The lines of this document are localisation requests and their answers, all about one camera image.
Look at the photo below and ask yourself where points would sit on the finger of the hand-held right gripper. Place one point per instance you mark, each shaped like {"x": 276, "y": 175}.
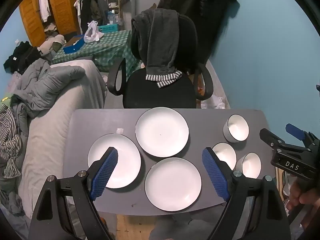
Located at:
{"x": 272, "y": 142}
{"x": 295, "y": 130}

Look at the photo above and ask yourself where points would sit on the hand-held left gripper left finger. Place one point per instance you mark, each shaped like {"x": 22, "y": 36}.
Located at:
{"x": 105, "y": 172}

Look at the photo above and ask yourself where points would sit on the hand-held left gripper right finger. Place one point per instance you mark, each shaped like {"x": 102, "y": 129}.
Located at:
{"x": 215, "y": 172}

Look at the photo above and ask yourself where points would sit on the white bowl with black rim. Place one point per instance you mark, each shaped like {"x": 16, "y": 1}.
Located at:
{"x": 237, "y": 128}
{"x": 250, "y": 165}
{"x": 225, "y": 155}

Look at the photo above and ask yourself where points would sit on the white plate with black rim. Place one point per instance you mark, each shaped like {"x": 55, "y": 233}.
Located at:
{"x": 173, "y": 183}
{"x": 125, "y": 160}
{"x": 162, "y": 130}

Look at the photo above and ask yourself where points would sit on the person's right hand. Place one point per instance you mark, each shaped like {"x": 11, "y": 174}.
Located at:
{"x": 295, "y": 192}

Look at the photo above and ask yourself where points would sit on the small paper scrap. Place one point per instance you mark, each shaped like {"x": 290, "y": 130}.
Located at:
{"x": 120, "y": 130}

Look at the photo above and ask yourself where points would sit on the grey sofa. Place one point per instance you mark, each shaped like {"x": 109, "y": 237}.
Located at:
{"x": 50, "y": 135}

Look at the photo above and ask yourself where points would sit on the knotted white plastic bag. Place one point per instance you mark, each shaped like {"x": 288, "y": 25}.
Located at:
{"x": 217, "y": 102}

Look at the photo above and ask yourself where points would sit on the black office chair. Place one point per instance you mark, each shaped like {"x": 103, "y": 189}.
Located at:
{"x": 160, "y": 97}

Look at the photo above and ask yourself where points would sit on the striped cloth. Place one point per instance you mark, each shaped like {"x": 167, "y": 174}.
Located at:
{"x": 10, "y": 145}

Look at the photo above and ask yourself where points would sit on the grey blanket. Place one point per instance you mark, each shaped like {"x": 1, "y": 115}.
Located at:
{"x": 50, "y": 85}

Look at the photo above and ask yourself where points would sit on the green checked tablecloth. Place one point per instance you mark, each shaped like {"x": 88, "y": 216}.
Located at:
{"x": 110, "y": 45}

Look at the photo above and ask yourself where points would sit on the blue box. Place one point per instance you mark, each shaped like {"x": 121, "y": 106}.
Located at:
{"x": 75, "y": 47}

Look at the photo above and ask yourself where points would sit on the beige cloth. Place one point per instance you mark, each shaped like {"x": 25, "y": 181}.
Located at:
{"x": 52, "y": 43}

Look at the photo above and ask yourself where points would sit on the grey sweater with striped hem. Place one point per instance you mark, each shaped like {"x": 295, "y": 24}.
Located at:
{"x": 160, "y": 42}

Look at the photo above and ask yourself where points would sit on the pile of black clothes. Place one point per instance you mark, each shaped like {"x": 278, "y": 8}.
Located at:
{"x": 22, "y": 55}

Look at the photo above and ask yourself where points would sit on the teal box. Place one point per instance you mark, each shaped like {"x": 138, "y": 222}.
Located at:
{"x": 108, "y": 28}

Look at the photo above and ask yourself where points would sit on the black hanging jacket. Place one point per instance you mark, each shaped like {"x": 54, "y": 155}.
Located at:
{"x": 205, "y": 10}

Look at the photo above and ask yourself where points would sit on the dark clothes on rack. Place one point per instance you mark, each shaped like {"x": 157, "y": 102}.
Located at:
{"x": 92, "y": 10}

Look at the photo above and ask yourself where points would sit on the wooden wardrobe door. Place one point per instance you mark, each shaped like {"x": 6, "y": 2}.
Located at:
{"x": 31, "y": 20}
{"x": 62, "y": 7}

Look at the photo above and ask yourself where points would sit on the white shirt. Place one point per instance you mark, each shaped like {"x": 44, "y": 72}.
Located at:
{"x": 44, "y": 5}

